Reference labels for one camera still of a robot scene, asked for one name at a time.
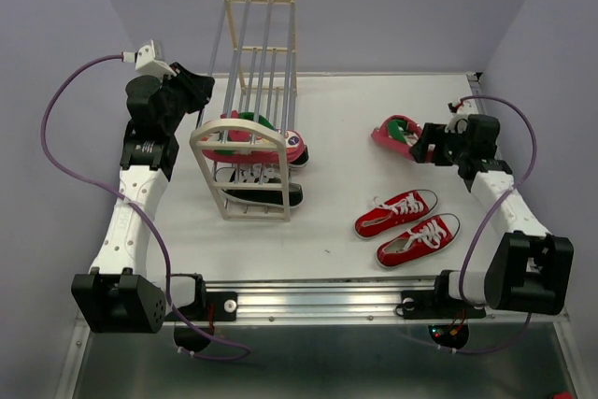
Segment red sneaker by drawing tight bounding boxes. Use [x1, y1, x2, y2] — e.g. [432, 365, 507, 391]
[377, 213, 461, 268]
[354, 189, 438, 239]

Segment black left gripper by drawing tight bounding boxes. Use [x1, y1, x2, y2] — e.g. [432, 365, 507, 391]
[157, 62, 216, 133]

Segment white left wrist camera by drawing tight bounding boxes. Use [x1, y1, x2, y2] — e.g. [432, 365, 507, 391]
[121, 39, 176, 79]

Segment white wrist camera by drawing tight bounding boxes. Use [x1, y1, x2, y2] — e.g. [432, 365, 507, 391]
[121, 39, 176, 79]
[445, 100, 477, 135]

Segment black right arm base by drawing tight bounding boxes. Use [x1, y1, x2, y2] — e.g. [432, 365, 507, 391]
[394, 270, 487, 351]

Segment red sneaker lower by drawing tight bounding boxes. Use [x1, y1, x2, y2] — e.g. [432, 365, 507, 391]
[377, 213, 461, 268]

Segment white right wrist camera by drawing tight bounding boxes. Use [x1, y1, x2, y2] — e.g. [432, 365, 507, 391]
[445, 100, 477, 135]

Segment black sneaker white laces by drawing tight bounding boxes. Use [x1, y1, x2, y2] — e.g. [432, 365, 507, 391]
[222, 164, 284, 207]

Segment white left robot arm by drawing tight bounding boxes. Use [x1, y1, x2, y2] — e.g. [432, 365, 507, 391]
[71, 63, 215, 334]

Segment red sneaker upper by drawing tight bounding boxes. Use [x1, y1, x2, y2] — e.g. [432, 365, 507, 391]
[354, 189, 438, 239]

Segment beige chrome shoe shelf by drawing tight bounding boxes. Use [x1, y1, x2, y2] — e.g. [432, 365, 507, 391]
[190, 0, 297, 221]

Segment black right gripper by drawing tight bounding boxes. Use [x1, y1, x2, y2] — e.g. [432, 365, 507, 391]
[406, 121, 469, 165]

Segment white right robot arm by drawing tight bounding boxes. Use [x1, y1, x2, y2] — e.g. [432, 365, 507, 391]
[409, 114, 574, 316]

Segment aluminium mounting rail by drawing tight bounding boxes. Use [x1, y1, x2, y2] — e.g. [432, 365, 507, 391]
[78, 282, 572, 325]

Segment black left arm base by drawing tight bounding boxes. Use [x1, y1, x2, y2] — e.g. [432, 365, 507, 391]
[165, 274, 238, 353]

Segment pink flip-flop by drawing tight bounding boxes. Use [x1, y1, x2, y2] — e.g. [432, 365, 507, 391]
[370, 115, 422, 161]
[199, 128, 306, 164]

